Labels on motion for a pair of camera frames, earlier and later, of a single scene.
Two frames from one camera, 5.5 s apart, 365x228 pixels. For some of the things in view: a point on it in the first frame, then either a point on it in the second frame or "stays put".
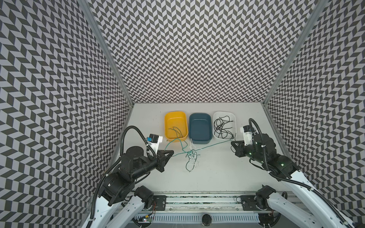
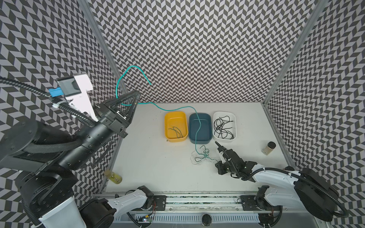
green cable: (186, 151) to (162, 107)
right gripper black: (243, 148) to (233, 164)
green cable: (177, 131) stays put
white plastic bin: (224, 125) stays put
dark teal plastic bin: (200, 129) stays put
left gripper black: (159, 161) to (114, 121)
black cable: (218, 124) stays put
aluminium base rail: (202, 203) stays put
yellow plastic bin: (176, 126) stays put
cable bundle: (192, 156) to (196, 157)
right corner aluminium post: (320, 7) stays put
